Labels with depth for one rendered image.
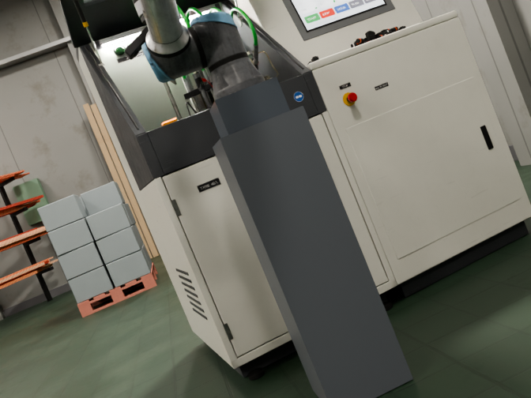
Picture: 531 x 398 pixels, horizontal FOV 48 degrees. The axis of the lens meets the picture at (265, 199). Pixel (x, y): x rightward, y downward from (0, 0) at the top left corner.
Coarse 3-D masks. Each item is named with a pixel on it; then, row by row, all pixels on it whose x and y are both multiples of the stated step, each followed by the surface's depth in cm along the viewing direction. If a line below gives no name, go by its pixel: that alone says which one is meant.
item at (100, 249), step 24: (96, 192) 605; (120, 192) 633; (48, 216) 561; (72, 216) 565; (96, 216) 568; (120, 216) 573; (72, 240) 564; (96, 240) 569; (120, 240) 572; (72, 264) 565; (96, 264) 568; (120, 264) 572; (144, 264) 576; (72, 288) 565; (96, 288) 568; (120, 288) 571; (144, 288) 576
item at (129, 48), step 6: (144, 30) 173; (138, 36) 173; (144, 36) 173; (132, 42) 173; (138, 42) 173; (144, 42) 174; (126, 48) 173; (132, 48) 173; (138, 48) 174; (126, 54) 174; (132, 54) 173
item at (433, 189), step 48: (240, 0) 261; (288, 48) 250; (336, 48) 254; (384, 48) 234; (432, 48) 241; (336, 96) 227; (384, 96) 233; (432, 96) 239; (480, 96) 246; (384, 144) 232; (432, 144) 238; (480, 144) 244; (384, 192) 231; (432, 192) 237; (480, 192) 243; (384, 240) 230; (432, 240) 235; (480, 240) 242
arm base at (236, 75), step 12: (228, 60) 162; (240, 60) 163; (216, 72) 164; (228, 72) 161; (240, 72) 161; (252, 72) 165; (216, 84) 164; (228, 84) 161; (240, 84) 160; (252, 84) 161; (216, 96) 165
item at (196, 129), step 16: (288, 80) 222; (288, 96) 222; (304, 96) 224; (208, 112) 213; (160, 128) 208; (176, 128) 209; (192, 128) 211; (208, 128) 213; (160, 144) 208; (176, 144) 209; (192, 144) 211; (208, 144) 212; (160, 160) 207; (176, 160) 209; (192, 160) 210
